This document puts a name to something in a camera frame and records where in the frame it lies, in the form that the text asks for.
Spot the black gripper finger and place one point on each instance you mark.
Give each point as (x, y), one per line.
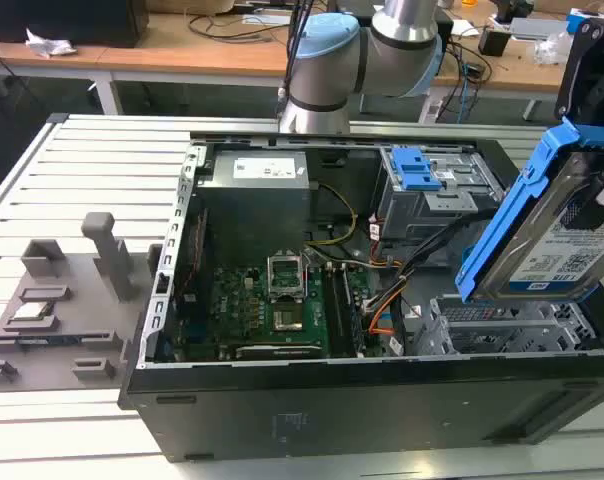
(582, 65)
(599, 200)

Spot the hard disk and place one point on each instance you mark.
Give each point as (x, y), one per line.
(547, 240)

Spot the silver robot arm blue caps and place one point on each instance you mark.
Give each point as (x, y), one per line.
(327, 65)

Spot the metal disk bay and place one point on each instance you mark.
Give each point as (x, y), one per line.
(507, 325)

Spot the clear plastic bag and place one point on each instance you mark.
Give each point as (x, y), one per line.
(549, 50)

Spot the flat grey device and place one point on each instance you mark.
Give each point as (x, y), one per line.
(537, 27)

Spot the black power adapter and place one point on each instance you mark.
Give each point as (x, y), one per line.
(494, 42)

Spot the metal drive cage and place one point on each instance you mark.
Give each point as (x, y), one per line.
(432, 210)

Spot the blue drive carrier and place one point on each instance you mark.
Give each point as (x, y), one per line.
(412, 172)

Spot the CPU socket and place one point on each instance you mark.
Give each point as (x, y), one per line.
(287, 320)

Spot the black open PC case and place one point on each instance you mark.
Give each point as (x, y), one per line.
(332, 410)

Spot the grey power supply unit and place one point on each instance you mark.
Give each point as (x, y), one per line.
(252, 200)

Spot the black graphics card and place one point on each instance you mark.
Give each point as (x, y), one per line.
(277, 351)

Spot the green motherboard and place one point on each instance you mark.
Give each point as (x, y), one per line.
(242, 305)

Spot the wooden desk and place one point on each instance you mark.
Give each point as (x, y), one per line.
(182, 55)

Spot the large black box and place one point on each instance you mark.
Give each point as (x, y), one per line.
(67, 20)

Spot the grey parts rack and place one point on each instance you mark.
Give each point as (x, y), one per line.
(82, 320)

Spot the crumpled white paper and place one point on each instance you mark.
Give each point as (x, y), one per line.
(49, 45)

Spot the RAM stick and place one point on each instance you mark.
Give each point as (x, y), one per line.
(47, 341)

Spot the silver CPU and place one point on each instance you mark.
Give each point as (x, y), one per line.
(32, 311)

